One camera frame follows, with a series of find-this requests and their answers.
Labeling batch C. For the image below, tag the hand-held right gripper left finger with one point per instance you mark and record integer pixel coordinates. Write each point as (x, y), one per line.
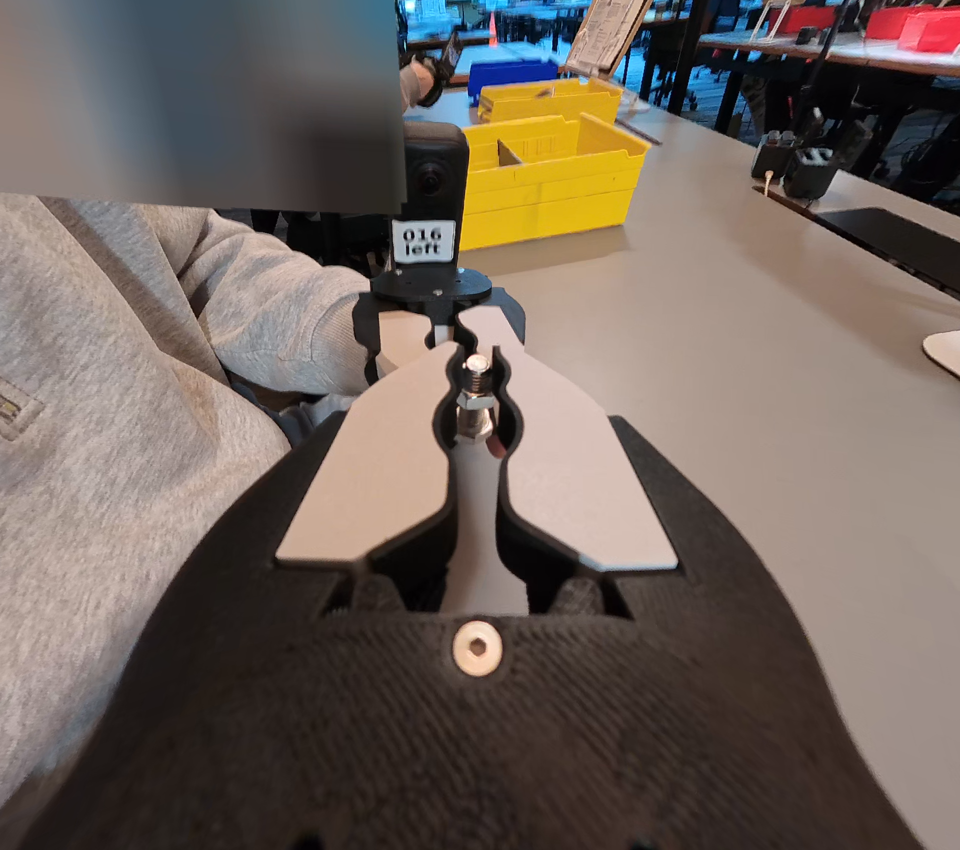
(367, 483)

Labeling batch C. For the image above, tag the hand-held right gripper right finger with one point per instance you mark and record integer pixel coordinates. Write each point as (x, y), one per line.
(585, 483)

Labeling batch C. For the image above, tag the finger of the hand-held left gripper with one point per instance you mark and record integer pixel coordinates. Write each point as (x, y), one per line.
(491, 324)
(401, 344)

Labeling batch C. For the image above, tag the steel hex bolt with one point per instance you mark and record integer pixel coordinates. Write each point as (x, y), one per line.
(475, 381)

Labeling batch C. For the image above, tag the person's left forearm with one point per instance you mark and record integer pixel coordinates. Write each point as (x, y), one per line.
(300, 318)

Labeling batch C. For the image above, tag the grey desk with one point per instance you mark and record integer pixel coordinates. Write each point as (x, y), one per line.
(750, 453)

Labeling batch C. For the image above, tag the black desk lamp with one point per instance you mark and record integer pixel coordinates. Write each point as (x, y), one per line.
(829, 55)

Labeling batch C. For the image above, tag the striped grey undershirt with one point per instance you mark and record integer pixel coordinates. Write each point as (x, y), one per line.
(300, 419)

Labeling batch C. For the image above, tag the yellow plastic bin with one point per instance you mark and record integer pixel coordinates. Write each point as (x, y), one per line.
(540, 100)
(555, 190)

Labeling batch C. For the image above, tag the blue plastic bin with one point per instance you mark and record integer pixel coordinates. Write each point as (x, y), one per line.
(510, 78)

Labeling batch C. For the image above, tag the orange traffic cone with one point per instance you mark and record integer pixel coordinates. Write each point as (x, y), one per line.
(493, 29)

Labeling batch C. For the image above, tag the person's grey sweatshirt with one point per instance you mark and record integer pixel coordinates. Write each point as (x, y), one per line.
(112, 490)

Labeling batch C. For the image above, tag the black steel pillar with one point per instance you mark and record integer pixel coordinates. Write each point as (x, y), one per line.
(697, 3)

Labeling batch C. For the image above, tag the black battery charger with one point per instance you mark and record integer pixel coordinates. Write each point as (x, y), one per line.
(810, 174)
(772, 157)

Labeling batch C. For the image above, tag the white document stand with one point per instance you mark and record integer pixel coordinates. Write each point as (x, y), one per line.
(945, 351)

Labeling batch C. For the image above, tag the red plastic bin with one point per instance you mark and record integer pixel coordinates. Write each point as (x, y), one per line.
(892, 22)
(806, 19)
(934, 33)

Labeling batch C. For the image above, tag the background work table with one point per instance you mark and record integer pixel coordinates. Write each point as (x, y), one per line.
(825, 49)

